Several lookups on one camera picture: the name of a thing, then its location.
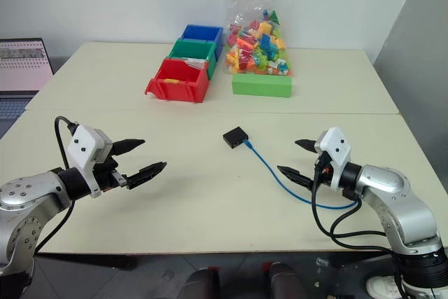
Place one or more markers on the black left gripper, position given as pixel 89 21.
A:
pixel 106 176

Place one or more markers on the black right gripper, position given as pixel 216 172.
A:
pixel 323 169

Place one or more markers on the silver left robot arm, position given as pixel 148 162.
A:
pixel 21 194

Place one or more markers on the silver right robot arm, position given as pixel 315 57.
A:
pixel 385 181

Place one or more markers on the small black box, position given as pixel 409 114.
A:
pixel 234 136

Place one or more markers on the red plastic storage bin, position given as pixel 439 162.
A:
pixel 182 90

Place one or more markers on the green rectangular block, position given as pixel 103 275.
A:
pixel 262 85

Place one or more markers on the small yellow toy brick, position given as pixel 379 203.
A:
pixel 171 81

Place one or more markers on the clear crumpled plastic bag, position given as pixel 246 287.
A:
pixel 196 63

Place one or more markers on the clear bag of toy bricks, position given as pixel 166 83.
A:
pixel 257 47

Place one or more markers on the green plastic storage bin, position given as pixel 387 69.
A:
pixel 196 50

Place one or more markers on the blue plastic storage bin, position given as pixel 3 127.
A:
pixel 203 32

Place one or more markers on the open laptop computer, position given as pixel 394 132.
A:
pixel 21 68

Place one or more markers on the white shoe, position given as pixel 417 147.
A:
pixel 383 286

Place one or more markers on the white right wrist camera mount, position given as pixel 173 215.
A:
pixel 336 148

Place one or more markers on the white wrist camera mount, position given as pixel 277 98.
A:
pixel 336 148
pixel 84 145

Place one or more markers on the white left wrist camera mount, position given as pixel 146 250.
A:
pixel 84 145

